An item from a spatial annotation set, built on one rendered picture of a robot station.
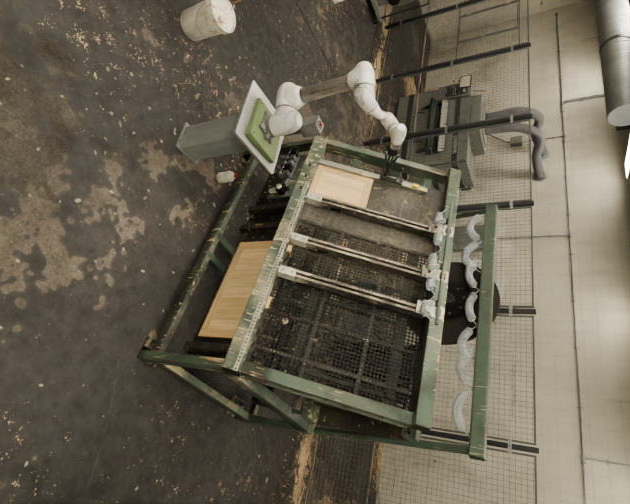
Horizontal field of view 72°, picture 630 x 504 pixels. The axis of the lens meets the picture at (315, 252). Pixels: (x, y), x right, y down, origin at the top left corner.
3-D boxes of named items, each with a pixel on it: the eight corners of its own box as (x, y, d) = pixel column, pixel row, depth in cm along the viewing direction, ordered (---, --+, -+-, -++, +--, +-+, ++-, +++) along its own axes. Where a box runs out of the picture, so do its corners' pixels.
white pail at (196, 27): (185, -3, 363) (228, -22, 340) (207, 27, 386) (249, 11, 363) (172, 22, 350) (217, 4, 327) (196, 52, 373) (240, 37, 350)
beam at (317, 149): (314, 144, 397) (315, 134, 388) (326, 147, 396) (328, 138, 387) (222, 372, 277) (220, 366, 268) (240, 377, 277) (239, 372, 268)
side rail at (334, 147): (326, 147, 396) (328, 138, 387) (443, 179, 389) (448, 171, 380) (324, 152, 393) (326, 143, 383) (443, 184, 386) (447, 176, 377)
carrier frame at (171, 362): (245, 150, 428) (318, 137, 388) (303, 237, 523) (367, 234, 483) (136, 357, 309) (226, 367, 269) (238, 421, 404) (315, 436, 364)
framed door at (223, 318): (241, 243, 378) (240, 242, 377) (295, 241, 352) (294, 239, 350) (199, 337, 329) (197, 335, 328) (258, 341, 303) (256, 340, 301)
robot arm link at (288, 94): (271, 108, 317) (272, 81, 323) (282, 119, 331) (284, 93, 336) (370, 80, 282) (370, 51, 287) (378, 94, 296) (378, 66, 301)
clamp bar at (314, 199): (307, 195, 355) (310, 175, 335) (449, 235, 348) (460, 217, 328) (304, 204, 350) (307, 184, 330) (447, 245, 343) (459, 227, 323)
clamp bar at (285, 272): (280, 267, 316) (282, 249, 296) (439, 313, 309) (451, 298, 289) (276, 278, 311) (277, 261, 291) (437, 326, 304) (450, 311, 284)
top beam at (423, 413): (446, 175, 384) (450, 167, 376) (457, 178, 384) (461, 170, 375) (409, 427, 265) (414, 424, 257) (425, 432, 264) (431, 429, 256)
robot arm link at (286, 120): (267, 130, 313) (294, 124, 304) (269, 108, 317) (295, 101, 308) (279, 141, 327) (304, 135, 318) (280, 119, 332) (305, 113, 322)
